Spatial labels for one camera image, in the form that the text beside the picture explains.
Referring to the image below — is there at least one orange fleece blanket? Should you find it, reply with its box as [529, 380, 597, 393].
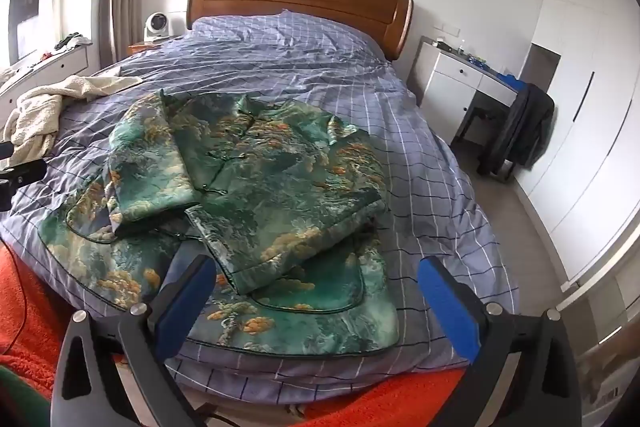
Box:
[0, 234, 473, 427]

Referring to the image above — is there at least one dark jacket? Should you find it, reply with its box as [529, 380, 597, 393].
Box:
[487, 83, 556, 174]

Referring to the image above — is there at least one white wardrobe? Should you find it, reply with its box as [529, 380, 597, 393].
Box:
[514, 0, 640, 284]

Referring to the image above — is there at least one green patterned pillowcase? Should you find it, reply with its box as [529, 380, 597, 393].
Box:
[39, 89, 401, 354]

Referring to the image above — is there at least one white window shelf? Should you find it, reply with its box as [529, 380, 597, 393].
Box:
[0, 41, 94, 108]

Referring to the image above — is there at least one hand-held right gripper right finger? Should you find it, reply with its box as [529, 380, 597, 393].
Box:
[417, 255, 584, 427]

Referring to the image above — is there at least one white bedside cabinet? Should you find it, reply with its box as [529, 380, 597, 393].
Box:
[407, 36, 527, 144]

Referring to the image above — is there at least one dark clutter on shelf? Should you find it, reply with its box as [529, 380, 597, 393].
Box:
[51, 33, 94, 54]

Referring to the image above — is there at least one cream fleece blanket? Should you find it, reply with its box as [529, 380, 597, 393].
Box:
[0, 74, 147, 158]

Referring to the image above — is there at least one white desk fan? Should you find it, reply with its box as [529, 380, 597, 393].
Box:
[143, 11, 171, 43]

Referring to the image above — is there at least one wooden nightstand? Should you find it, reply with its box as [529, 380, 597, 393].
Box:
[127, 40, 167, 56]

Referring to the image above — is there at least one blue checked bed duvet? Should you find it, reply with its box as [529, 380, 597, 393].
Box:
[0, 9, 521, 408]

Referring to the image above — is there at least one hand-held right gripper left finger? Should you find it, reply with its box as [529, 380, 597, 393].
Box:
[50, 253, 221, 427]

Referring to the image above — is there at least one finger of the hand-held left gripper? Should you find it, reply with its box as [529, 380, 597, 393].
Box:
[0, 142, 47, 212]

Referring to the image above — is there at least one dark wooden chair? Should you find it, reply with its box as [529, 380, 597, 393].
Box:
[451, 106, 517, 184]

